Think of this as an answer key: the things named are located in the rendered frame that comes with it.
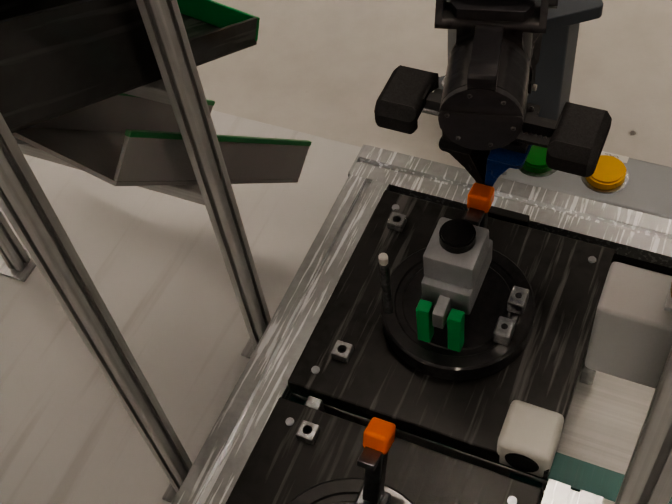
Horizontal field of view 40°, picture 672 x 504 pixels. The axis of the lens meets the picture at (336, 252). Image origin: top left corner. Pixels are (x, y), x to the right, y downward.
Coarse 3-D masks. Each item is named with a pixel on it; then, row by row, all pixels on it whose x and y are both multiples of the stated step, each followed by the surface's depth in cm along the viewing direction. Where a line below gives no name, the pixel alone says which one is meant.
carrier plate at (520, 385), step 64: (384, 192) 96; (512, 256) 89; (576, 256) 89; (320, 320) 87; (576, 320) 84; (320, 384) 83; (384, 384) 82; (448, 384) 82; (512, 384) 81; (576, 384) 82
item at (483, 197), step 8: (480, 184) 82; (472, 192) 81; (480, 192) 81; (488, 192) 81; (472, 200) 81; (480, 200) 81; (488, 200) 80; (472, 208) 81; (480, 208) 81; (488, 208) 81; (472, 216) 81; (480, 216) 81; (472, 224) 81; (480, 224) 83
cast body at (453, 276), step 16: (448, 224) 77; (464, 224) 76; (432, 240) 77; (448, 240) 76; (464, 240) 75; (480, 240) 77; (432, 256) 76; (448, 256) 76; (464, 256) 76; (480, 256) 76; (432, 272) 77; (448, 272) 76; (464, 272) 76; (480, 272) 79; (432, 288) 78; (448, 288) 78; (464, 288) 77; (448, 304) 78; (464, 304) 78; (432, 320) 78
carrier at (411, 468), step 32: (288, 416) 82; (320, 416) 81; (256, 448) 80; (288, 448) 80; (320, 448) 79; (352, 448) 79; (416, 448) 78; (256, 480) 78; (288, 480) 78; (320, 480) 78; (352, 480) 75; (416, 480) 77; (448, 480) 77; (480, 480) 76; (512, 480) 76
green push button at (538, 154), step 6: (534, 150) 97; (540, 150) 97; (546, 150) 97; (528, 156) 96; (534, 156) 96; (540, 156) 96; (528, 162) 96; (534, 162) 96; (540, 162) 96; (528, 168) 96; (534, 168) 96; (540, 168) 96; (546, 168) 96
